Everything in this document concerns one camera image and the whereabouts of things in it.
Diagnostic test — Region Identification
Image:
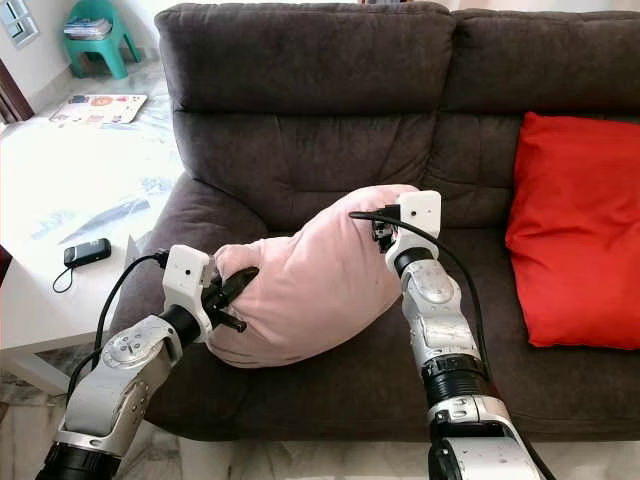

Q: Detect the green plastic chair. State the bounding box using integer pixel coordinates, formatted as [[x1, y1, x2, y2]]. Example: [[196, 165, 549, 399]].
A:
[[63, 0, 143, 81]]

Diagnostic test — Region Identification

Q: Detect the pink pillow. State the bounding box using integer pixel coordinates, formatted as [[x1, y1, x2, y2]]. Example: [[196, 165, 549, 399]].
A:
[[205, 184, 421, 369]]

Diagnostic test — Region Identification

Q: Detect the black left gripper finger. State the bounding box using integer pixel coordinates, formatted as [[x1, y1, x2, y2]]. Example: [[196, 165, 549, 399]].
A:
[[212, 266, 259, 301]]

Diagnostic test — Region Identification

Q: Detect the red pillow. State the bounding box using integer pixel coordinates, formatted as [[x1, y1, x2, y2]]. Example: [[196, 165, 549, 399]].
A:
[[505, 111, 640, 350]]

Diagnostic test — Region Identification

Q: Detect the black device cord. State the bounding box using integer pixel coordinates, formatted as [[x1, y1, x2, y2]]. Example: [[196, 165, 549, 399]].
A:
[[52, 265, 77, 295]]

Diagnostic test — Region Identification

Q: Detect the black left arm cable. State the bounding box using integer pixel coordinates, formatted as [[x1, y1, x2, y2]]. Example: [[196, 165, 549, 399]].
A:
[[65, 250, 169, 401]]

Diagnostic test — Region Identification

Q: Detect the white printed magazine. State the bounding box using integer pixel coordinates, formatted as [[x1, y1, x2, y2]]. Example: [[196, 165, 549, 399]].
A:
[[48, 94, 148, 127]]

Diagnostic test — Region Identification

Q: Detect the dark brown door frame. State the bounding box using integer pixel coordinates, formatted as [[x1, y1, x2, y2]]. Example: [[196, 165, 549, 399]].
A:
[[0, 65, 36, 124]]

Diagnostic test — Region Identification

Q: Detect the stack of books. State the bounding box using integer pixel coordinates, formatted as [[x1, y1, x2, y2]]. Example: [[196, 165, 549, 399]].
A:
[[63, 18, 113, 41]]

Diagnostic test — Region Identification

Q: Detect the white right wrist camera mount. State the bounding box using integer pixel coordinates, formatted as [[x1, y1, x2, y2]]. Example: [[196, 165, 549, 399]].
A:
[[388, 190, 443, 259]]

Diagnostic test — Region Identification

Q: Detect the white low table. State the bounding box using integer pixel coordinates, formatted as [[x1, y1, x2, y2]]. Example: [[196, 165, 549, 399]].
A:
[[0, 92, 187, 396]]

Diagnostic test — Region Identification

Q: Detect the black handheld device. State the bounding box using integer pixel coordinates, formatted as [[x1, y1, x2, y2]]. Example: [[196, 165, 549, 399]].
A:
[[64, 238, 113, 269]]

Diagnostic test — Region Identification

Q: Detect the dark brown fabric sofa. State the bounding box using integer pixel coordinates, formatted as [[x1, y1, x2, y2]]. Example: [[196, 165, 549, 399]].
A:
[[123, 2, 640, 443]]

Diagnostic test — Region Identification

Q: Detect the white framed window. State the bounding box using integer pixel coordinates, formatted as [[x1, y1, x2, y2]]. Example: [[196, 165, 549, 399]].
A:
[[0, 0, 39, 49]]

